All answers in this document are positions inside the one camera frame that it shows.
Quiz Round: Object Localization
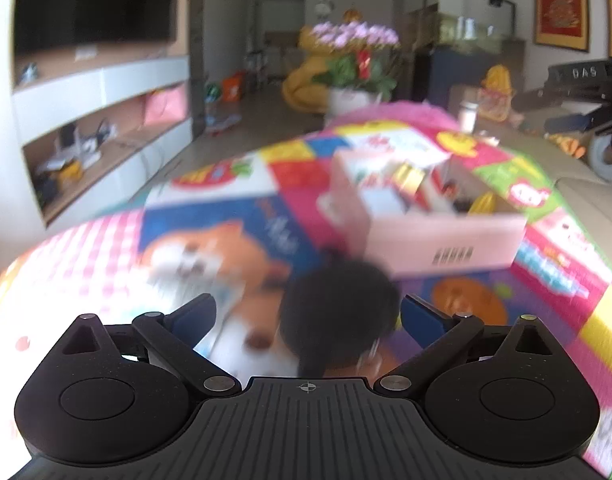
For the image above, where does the pink gift bag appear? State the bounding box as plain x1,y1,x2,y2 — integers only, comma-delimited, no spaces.
143,87,188,126

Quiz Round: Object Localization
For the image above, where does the glass fish tank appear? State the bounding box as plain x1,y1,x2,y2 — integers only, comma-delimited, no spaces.
401,0,526,107

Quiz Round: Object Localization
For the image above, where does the pink cardboard box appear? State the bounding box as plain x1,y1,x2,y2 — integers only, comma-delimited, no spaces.
318,147,529,279

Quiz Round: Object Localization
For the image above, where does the grey round object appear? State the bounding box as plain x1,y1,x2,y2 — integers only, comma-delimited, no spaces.
586,132,612,184

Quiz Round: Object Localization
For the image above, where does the yellow orange plush toy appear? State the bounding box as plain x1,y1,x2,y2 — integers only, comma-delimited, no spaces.
546,132,588,159

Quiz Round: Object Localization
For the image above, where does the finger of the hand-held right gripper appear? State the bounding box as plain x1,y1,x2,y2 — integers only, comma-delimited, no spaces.
511,86,604,112
543,110,612,134

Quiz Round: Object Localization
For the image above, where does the black television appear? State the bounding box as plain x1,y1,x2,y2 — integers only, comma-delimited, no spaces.
13,0,180,57

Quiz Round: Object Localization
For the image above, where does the white television cabinet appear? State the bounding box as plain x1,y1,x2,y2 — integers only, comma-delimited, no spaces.
11,42,194,227

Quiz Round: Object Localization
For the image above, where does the orange box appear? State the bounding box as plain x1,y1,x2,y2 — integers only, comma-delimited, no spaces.
222,74,248,104

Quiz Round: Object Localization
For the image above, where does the large yellow plush toy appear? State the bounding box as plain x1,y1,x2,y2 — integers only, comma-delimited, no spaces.
282,7,368,114

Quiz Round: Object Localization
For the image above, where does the pink orchid plant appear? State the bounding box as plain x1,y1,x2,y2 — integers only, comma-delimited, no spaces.
308,22,403,102

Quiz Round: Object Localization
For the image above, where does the gold and red packet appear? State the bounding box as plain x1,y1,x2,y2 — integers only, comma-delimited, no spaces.
388,162,430,196

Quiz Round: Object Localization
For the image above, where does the black fluffy hair tie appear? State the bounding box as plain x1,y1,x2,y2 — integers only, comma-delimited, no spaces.
278,250,402,377

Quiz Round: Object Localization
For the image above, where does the yellow item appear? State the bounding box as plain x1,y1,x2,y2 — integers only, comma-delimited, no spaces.
466,191,499,216

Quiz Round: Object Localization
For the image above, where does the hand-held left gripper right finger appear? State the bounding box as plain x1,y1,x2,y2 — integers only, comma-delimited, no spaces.
373,294,572,395

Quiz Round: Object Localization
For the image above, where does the pink cloth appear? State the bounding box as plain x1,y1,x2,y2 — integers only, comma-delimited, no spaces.
323,100,459,128

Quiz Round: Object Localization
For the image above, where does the white flower pot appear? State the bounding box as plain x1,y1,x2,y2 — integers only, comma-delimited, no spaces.
327,87,383,117

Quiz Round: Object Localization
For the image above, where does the colourful cartoon play mat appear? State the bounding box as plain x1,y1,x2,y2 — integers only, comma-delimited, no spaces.
0,120,612,480

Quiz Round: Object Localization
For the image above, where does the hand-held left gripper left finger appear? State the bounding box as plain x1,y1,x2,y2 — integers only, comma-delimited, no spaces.
48,292,243,396

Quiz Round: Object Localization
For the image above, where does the white cup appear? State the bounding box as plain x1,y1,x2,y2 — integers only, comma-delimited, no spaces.
458,101,480,134

